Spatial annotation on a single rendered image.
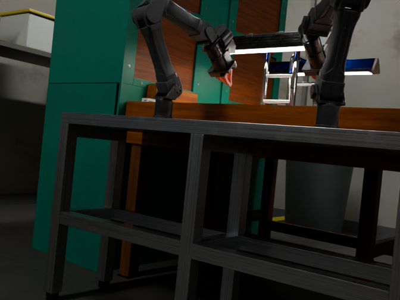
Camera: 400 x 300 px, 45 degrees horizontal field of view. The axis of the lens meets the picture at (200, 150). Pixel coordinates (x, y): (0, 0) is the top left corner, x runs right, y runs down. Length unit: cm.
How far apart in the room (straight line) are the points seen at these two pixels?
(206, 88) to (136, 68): 52
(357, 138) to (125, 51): 128
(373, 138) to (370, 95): 341
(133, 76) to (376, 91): 280
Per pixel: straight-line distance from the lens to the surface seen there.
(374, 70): 251
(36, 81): 418
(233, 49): 196
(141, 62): 227
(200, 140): 137
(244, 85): 293
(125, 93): 218
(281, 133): 125
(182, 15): 177
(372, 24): 471
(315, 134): 121
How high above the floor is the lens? 59
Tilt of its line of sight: level
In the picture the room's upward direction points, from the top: 6 degrees clockwise
